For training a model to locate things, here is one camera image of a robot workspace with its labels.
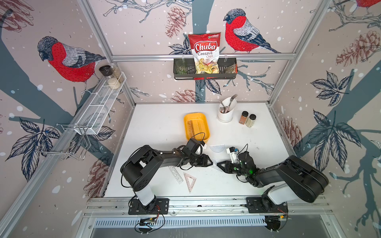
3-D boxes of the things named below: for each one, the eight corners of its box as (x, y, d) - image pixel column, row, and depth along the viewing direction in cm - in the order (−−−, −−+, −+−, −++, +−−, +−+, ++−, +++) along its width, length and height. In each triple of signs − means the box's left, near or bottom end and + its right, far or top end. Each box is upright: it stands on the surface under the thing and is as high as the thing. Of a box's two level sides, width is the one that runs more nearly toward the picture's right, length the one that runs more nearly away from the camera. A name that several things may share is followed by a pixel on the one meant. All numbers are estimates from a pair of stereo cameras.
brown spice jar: (238, 124, 110) (242, 115, 102) (239, 119, 113) (242, 110, 105) (244, 125, 109) (248, 116, 101) (244, 120, 112) (248, 111, 104)
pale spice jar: (246, 128, 108) (250, 119, 100) (244, 122, 111) (248, 113, 103) (253, 128, 108) (257, 119, 100) (251, 122, 111) (255, 113, 103)
